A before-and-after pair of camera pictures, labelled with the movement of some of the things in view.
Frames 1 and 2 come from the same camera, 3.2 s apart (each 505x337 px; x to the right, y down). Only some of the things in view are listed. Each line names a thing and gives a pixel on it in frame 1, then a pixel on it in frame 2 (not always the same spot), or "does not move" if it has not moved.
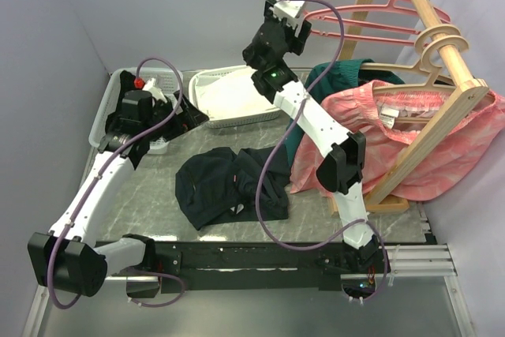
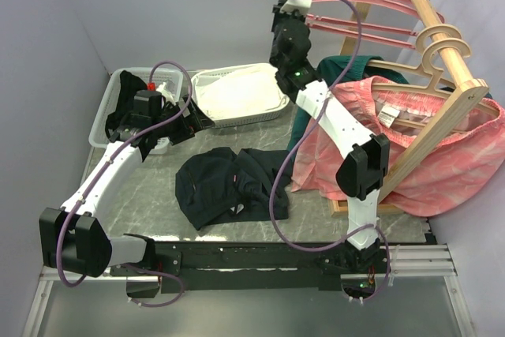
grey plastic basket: (170, 81) does not move
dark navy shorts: (220, 185) does not move
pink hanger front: (394, 6) → (364, 26)
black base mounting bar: (211, 266) does not move
